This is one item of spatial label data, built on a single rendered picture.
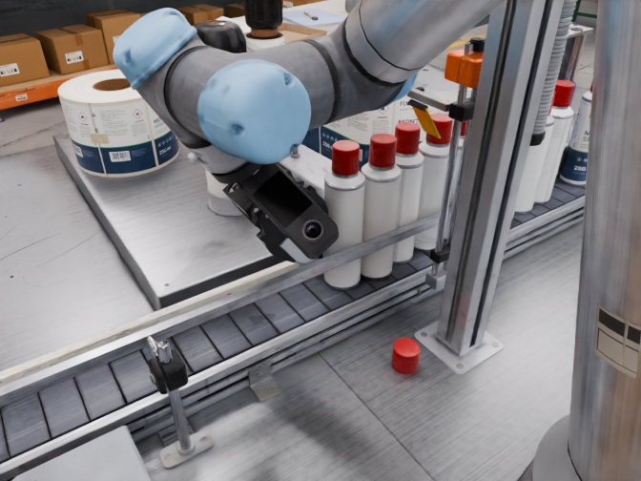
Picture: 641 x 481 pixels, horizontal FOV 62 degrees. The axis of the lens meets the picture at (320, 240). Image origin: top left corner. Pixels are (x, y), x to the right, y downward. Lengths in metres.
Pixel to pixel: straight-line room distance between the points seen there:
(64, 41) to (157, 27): 3.86
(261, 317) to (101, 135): 0.51
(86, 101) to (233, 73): 0.66
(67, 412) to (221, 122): 0.38
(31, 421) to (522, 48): 0.61
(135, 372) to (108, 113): 0.53
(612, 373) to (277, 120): 0.28
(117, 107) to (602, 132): 0.91
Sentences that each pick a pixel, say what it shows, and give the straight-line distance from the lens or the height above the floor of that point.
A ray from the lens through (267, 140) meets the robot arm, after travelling 0.41.
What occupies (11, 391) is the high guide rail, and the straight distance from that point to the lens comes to 0.58.
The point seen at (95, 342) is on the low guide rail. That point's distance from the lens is 0.67.
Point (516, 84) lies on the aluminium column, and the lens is 0.55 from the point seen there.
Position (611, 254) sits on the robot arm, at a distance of 0.21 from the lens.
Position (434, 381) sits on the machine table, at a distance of 0.70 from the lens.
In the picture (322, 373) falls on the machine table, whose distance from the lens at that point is 0.70.
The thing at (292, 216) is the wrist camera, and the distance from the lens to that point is 0.56.
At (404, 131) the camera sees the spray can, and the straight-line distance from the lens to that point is 0.70.
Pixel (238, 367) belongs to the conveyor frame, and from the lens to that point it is 0.66.
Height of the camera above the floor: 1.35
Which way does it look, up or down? 34 degrees down
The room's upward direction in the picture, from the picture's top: straight up
